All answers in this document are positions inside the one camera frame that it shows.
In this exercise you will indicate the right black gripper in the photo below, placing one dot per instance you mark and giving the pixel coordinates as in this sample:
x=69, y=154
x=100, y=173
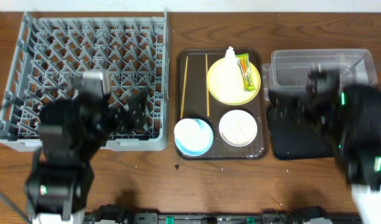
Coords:
x=309, y=101

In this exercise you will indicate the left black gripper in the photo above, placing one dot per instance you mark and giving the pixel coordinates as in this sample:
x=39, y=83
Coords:
x=114, y=116

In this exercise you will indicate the green orange snack wrapper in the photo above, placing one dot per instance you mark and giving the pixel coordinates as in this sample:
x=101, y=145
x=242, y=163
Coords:
x=244, y=65

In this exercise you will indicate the white shallow bowl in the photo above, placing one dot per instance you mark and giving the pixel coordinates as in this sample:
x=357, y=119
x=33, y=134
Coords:
x=238, y=128

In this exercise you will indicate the white napkin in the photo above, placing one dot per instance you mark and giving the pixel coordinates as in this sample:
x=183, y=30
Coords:
x=231, y=77

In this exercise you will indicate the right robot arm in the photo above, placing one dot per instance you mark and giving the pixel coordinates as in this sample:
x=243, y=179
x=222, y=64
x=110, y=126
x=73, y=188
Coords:
x=344, y=121

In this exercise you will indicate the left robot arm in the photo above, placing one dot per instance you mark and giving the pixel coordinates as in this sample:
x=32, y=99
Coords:
x=72, y=131

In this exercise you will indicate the black waste tray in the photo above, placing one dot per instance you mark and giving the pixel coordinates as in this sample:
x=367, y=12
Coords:
x=291, y=142

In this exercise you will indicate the grey dishwasher rack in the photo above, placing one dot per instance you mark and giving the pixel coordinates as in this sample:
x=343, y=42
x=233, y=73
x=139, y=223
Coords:
x=49, y=52

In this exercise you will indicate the clear plastic bin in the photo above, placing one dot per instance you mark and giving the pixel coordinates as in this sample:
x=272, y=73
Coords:
x=288, y=70

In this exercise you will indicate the dark brown serving tray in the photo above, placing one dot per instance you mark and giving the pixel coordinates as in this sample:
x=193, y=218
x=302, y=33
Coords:
x=195, y=107

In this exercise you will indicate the left wooden chopstick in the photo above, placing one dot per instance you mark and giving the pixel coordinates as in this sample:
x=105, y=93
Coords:
x=184, y=88

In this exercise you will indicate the wooden chopstick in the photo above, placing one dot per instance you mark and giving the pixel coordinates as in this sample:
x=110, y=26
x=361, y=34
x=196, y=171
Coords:
x=207, y=87
x=184, y=88

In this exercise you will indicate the light blue bowl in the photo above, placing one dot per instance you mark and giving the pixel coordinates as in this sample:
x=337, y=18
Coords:
x=193, y=137

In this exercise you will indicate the right wooden chopstick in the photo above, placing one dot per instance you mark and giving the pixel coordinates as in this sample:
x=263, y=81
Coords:
x=207, y=87

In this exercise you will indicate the yellow plate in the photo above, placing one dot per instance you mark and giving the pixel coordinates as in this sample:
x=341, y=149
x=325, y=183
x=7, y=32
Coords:
x=225, y=96

